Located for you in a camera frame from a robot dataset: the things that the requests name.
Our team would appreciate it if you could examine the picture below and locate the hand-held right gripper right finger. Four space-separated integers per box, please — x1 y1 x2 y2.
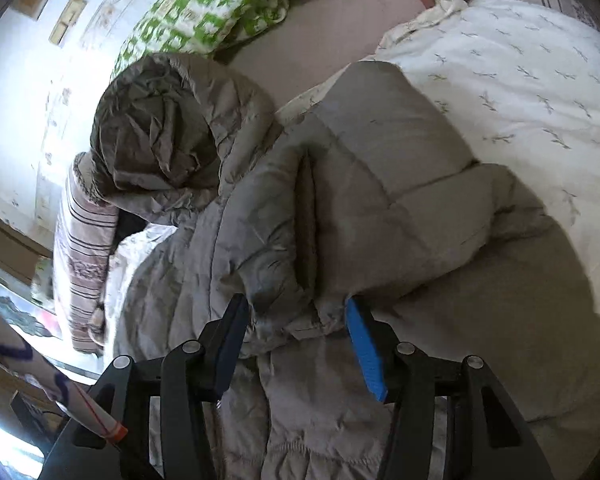
344 296 557 480

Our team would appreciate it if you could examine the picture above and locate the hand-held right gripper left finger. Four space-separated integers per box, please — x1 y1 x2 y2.
42 294 251 480

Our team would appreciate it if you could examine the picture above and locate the grey quilted blanket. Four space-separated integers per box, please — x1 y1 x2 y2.
90 52 600 480

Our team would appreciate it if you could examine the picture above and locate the dark cloth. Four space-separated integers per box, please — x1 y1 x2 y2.
116 209 153 243

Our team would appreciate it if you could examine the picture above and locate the rolled white paper tube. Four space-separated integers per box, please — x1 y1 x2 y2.
0 292 129 450

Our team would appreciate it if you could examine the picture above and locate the white leaf print quilt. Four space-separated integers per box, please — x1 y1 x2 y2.
102 0 600 480

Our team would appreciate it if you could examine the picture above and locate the pink bed sheet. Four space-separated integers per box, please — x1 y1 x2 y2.
227 0 473 113

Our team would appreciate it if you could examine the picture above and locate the green checked blanket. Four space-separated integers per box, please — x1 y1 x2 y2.
111 0 386 81

